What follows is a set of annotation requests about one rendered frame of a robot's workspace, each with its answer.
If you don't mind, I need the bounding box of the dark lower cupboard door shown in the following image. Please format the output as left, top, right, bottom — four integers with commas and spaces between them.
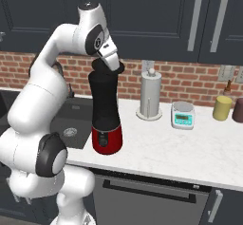
198, 186, 243, 225

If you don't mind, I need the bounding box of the grey cupboard handle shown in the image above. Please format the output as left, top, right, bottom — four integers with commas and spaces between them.
209, 0, 233, 54
186, 0, 206, 53
207, 189, 225, 224

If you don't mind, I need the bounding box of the dark tap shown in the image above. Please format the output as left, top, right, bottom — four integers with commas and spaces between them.
51, 61, 76, 99

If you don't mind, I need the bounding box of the black blender lid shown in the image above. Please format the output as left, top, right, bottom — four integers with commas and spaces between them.
91, 59, 125, 76

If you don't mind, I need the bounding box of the yellow canister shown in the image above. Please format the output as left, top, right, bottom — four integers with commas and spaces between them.
212, 95, 234, 122

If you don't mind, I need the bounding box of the black blender with red base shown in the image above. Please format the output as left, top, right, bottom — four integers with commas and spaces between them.
87, 68, 123, 156

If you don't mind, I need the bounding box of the dark sink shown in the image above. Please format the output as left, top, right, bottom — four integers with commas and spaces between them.
49, 95, 95, 151

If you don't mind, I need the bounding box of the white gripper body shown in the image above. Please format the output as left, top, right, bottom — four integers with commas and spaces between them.
100, 48, 122, 73

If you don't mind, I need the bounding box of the grey lower cupboard handle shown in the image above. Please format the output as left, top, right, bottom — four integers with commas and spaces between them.
207, 189, 225, 224

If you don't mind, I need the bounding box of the brown bottle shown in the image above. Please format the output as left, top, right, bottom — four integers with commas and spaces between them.
222, 79, 234, 98

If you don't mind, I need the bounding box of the dark brown canister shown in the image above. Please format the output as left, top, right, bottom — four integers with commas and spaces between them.
231, 97, 243, 124

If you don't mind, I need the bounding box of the white wall outlet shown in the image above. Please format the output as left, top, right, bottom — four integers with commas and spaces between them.
234, 66, 243, 84
218, 64, 237, 83
140, 59, 156, 77

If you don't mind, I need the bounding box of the grey dishwasher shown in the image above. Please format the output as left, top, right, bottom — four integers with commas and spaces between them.
89, 167, 214, 225

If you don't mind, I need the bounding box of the dark upper cupboard door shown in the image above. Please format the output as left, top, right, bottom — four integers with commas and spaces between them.
105, 0, 214, 64
197, 0, 243, 67
0, 0, 109, 55

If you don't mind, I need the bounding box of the white kitchen scale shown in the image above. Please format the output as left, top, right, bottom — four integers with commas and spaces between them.
170, 101, 196, 131

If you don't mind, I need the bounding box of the black dishwasher handle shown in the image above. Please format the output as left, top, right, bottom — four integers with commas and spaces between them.
102, 178, 197, 205

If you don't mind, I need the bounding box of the dark cupboard door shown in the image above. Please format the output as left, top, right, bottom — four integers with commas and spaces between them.
105, 0, 214, 64
0, 0, 109, 55
197, 0, 243, 67
198, 186, 243, 225

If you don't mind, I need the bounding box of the paper towel roll on holder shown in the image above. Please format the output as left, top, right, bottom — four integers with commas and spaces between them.
135, 67, 163, 122

